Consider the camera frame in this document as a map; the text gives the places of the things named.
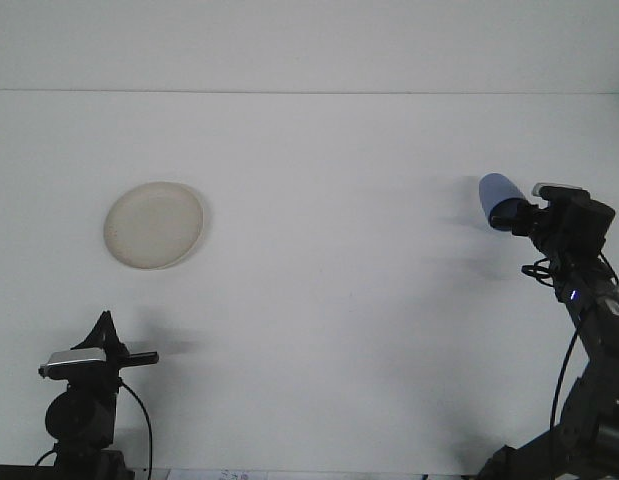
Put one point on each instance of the pale blue cup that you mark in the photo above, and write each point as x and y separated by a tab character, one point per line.
496	192

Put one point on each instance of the pale round plate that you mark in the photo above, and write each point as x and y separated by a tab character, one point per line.
154	226

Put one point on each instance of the white printed paper sheet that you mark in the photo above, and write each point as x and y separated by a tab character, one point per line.
314	475

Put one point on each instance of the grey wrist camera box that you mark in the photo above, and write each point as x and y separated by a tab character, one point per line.
71	361
554	189

